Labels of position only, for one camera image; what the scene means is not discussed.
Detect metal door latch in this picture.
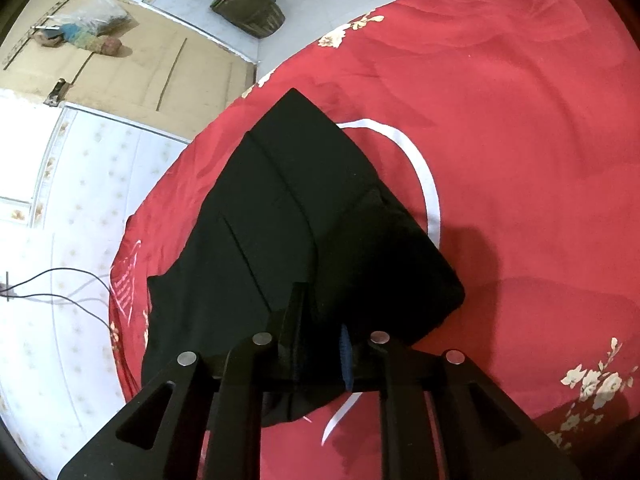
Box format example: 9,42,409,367
44,78,68,107

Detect red floral printed blanket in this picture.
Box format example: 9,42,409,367
107,0,640,480

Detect clear plastic bag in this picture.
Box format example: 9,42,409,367
32,0,133,58

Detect black pants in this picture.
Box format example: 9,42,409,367
140,87,466,428

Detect flattened cardboard sheet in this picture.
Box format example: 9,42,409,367
0,0,261,141

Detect black cable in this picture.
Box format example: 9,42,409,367
7,291,118,333
0,267,113,295

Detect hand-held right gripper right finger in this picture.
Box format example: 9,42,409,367
341,326,584,480

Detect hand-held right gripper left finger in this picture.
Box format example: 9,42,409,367
57,282,312,480

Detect dark ceramic jar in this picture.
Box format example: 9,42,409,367
210,0,286,40

